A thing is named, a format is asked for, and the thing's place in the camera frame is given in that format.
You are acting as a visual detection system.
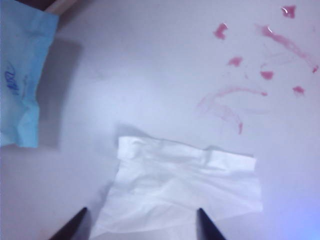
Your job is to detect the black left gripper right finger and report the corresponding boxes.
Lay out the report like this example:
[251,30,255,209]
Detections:
[196,207,226,240]

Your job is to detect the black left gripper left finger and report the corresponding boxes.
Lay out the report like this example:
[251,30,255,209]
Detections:
[46,207,90,240]

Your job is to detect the white wet wipe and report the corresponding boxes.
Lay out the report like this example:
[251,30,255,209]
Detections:
[89,135,264,239]

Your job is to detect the sky blue wet wipes packet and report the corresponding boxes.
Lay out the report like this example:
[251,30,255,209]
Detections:
[0,0,60,149]

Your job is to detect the red liquid stains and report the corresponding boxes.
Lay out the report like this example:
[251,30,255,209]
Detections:
[196,4,320,135]

